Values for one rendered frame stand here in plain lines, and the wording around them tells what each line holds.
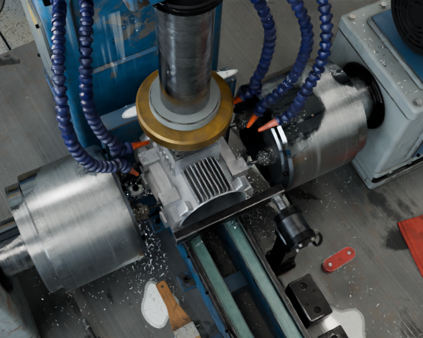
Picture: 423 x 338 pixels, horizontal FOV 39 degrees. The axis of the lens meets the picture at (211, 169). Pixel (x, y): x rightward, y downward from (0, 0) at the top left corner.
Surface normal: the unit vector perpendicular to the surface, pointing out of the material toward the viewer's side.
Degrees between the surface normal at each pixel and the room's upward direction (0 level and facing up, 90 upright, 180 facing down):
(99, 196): 13
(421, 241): 0
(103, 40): 90
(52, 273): 65
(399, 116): 90
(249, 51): 0
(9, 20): 0
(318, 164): 73
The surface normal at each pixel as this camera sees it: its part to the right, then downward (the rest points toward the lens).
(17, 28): 0.04, -0.46
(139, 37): 0.45, 0.80
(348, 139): 0.40, 0.44
